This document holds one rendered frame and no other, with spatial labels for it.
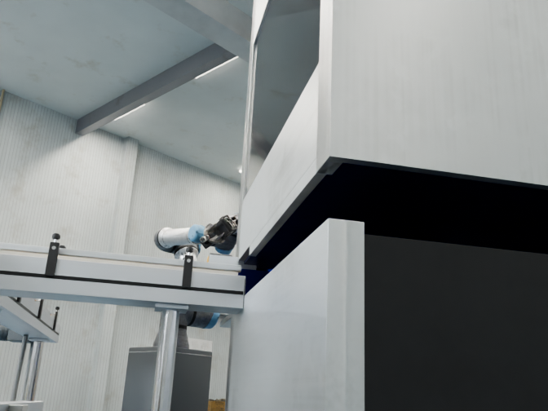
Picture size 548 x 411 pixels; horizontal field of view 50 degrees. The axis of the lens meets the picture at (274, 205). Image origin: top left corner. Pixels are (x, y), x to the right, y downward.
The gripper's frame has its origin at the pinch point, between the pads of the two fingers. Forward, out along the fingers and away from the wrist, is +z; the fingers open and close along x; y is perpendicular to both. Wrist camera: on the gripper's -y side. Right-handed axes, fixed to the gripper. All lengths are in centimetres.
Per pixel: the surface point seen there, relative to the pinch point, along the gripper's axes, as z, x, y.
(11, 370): -699, -146, -853
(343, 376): 124, 44, 63
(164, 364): 70, 27, 1
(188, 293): 63, 16, 16
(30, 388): -14, -3, -128
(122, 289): 71, 5, 5
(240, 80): -922, -311, -169
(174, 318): 64, 19, 8
